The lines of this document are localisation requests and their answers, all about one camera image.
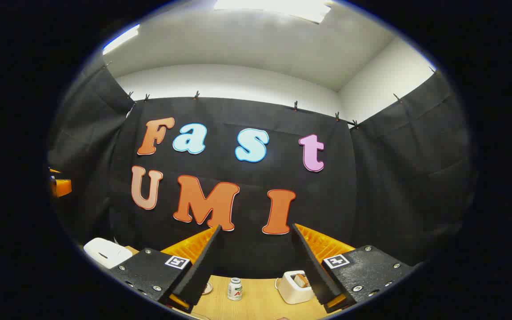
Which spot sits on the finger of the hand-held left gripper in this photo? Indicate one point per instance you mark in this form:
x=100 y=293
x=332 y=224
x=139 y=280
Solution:
x=62 y=186

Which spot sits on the black backdrop cloth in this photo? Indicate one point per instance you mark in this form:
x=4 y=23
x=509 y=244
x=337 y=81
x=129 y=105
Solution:
x=371 y=186

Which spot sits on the white rice cooker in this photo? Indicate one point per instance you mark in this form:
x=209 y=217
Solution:
x=105 y=251

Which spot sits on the toasted bread slice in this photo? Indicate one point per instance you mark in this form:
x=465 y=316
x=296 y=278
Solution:
x=301 y=280

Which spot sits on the small white green-label bottle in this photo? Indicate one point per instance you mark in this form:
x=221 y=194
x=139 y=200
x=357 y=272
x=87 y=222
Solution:
x=234 y=290

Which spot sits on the round white plate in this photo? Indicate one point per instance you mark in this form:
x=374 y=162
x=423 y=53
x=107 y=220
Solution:
x=207 y=288

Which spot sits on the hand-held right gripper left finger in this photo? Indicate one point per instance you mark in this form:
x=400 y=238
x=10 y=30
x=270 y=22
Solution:
x=200 y=271

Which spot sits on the cream toaster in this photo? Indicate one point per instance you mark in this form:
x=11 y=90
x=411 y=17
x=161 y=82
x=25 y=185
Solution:
x=290 y=291

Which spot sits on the narrow ceiling light panel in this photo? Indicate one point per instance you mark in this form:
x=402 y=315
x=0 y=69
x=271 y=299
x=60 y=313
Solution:
x=120 y=40

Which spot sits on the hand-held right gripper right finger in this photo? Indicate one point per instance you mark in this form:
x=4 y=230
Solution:
x=311 y=271

